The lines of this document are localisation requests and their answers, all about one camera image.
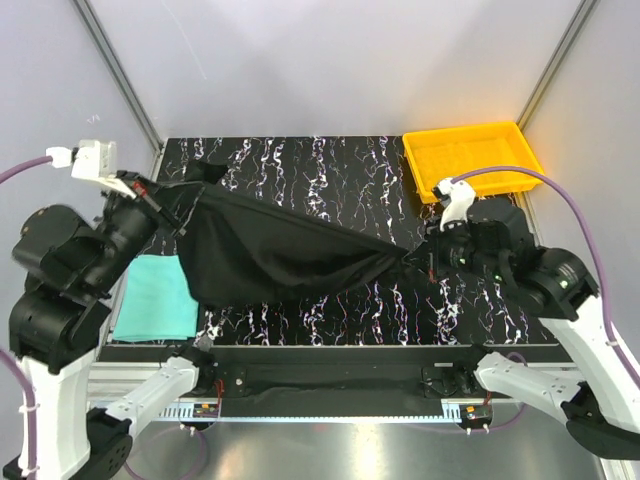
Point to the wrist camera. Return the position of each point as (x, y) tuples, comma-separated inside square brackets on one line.
[(456, 197), (91, 160)]

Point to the black t shirt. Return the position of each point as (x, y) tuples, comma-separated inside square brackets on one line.
[(237, 250)]

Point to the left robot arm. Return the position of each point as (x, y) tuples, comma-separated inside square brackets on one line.
[(55, 330)]

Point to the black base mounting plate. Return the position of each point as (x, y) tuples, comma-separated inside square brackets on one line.
[(252, 372)]

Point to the left aluminium frame post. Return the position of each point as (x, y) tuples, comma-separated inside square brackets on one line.
[(110, 58)]

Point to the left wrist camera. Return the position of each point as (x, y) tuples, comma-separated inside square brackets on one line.
[(91, 160)]

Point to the yellow plastic tray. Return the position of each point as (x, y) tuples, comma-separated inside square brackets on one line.
[(433, 155)]

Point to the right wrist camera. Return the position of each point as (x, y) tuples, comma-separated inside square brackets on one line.
[(456, 197)]

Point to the right aluminium frame post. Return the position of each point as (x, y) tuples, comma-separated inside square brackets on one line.
[(576, 25)]

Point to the aluminium frame post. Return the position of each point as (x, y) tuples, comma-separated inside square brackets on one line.
[(576, 25), (110, 58)]

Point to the folded teal t shirt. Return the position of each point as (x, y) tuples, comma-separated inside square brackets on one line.
[(157, 304)]

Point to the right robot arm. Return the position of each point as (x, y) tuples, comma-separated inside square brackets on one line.
[(600, 411)]

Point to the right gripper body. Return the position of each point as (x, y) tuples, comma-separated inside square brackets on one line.
[(454, 251)]

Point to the white slotted cable duct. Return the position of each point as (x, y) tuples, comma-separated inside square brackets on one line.
[(238, 411)]

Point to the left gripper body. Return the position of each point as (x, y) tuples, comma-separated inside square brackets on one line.
[(132, 220)]

